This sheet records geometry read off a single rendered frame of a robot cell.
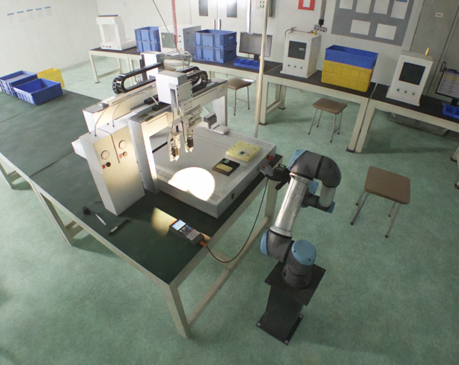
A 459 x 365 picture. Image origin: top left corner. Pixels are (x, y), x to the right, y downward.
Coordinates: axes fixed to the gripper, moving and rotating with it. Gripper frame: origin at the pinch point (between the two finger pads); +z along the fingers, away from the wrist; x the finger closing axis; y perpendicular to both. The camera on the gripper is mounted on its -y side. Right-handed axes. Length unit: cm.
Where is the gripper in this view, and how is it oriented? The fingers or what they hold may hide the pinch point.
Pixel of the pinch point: (261, 169)
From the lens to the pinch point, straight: 166.8
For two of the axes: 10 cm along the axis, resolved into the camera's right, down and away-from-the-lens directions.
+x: -5.4, 5.3, -6.5
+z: -8.4, -3.4, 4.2
